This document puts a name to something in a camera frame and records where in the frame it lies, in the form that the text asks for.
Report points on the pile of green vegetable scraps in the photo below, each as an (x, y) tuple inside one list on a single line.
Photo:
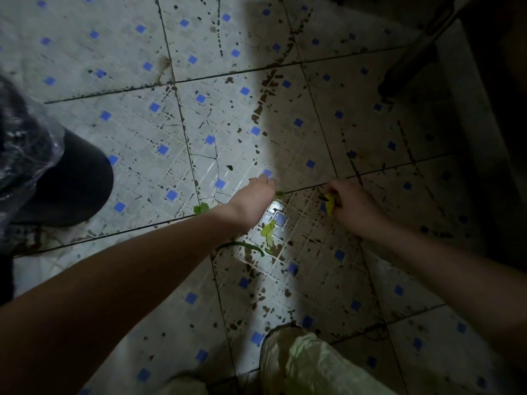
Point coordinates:
[(267, 232)]

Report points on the person's left forearm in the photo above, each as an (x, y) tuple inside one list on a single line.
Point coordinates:
[(82, 316)]

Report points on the dark trash bin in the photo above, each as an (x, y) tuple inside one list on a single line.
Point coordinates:
[(82, 185)]

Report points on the person's right hand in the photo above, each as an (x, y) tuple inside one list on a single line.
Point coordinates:
[(358, 211)]

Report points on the clear bin liner bag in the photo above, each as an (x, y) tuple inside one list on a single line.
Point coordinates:
[(24, 152)]

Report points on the person's right forearm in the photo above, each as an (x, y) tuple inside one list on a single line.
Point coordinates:
[(461, 283)]

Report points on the dark wooden stool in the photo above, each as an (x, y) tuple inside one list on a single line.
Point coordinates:
[(411, 53)]

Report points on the person's left hand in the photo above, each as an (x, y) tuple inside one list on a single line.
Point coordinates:
[(253, 201)]

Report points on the dark brown cabinet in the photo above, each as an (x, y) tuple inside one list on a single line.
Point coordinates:
[(6, 279)]

